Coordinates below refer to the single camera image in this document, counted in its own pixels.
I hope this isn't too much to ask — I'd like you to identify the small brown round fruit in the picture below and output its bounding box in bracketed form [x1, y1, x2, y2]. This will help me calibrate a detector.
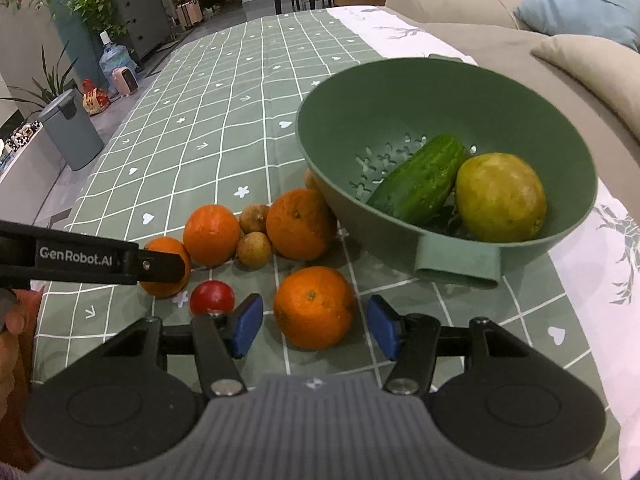
[239, 203, 272, 235]
[236, 231, 273, 267]

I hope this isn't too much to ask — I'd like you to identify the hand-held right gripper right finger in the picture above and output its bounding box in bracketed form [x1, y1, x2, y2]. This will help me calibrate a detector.
[366, 295, 533, 396]

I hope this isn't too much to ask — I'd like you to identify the round red fruit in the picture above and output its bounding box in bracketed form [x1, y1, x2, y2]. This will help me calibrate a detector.
[189, 281, 236, 316]

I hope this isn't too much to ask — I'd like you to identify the light blue cushion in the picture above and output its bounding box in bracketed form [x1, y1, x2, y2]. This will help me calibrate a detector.
[515, 0, 640, 52]

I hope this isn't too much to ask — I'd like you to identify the row of small figurines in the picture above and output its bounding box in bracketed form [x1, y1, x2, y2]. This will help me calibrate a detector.
[0, 120, 42, 155]

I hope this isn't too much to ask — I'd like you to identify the pink space heater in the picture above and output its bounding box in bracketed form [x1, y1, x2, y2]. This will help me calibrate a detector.
[112, 66, 139, 95]

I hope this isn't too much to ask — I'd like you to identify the green cucumber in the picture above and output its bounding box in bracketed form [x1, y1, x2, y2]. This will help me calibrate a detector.
[366, 133, 469, 226]

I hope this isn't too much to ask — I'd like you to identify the long-leaf potted plant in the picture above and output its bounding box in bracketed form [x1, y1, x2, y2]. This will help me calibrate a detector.
[0, 42, 81, 117]

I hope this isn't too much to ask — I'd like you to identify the red gift bag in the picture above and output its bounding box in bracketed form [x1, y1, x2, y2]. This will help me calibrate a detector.
[81, 79, 112, 115]

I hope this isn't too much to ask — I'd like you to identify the beige sofa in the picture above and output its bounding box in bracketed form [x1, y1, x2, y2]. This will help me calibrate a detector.
[385, 0, 640, 246]

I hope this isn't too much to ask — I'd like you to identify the large orange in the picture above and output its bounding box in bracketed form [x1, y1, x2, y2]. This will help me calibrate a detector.
[265, 188, 338, 262]

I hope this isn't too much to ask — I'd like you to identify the white leaf-print cloth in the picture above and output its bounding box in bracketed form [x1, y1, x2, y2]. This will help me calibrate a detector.
[327, 4, 640, 443]

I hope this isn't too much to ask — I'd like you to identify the green checked tablecloth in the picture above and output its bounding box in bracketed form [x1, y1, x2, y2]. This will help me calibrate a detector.
[32, 5, 608, 398]

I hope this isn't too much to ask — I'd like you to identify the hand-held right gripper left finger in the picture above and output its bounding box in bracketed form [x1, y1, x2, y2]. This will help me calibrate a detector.
[102, 294, 264, 397]

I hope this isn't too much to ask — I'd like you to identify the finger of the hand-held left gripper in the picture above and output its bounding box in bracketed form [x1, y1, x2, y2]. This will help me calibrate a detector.
[133, 248, 192, 286]

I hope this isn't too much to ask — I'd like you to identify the grey pedal trash bin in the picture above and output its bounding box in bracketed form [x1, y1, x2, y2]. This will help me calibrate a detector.
[37, 89, 105, 172]

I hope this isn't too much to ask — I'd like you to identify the person's left forearm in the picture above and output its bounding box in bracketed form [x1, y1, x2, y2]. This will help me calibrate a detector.
[0, 287, 47, 468]

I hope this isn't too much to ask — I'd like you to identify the beige cushion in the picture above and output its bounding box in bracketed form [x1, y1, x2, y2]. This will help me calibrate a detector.
[531, 35, 640, 142]

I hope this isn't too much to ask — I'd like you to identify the blue water jug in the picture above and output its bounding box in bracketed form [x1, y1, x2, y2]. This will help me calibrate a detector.
[98, 31, 138, 88]

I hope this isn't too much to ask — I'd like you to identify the grey drawer cabinet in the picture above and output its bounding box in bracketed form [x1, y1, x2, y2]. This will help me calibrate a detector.
[107, 0, 173, 61]

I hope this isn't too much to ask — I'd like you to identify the white low cabinet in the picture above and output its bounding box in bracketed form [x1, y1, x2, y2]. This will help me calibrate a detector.
[0, 127, 67, 213]

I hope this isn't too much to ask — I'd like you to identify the person's left hand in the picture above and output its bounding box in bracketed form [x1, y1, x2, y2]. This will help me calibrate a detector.
[0, 296, 33, 386]

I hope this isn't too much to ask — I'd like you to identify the green colander bowl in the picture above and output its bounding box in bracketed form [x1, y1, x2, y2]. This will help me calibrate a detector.
[295, 52, 599, 290]

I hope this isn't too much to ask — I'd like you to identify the yellow-green mango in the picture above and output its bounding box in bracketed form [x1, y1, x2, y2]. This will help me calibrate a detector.
[455, 152, 548, 243]

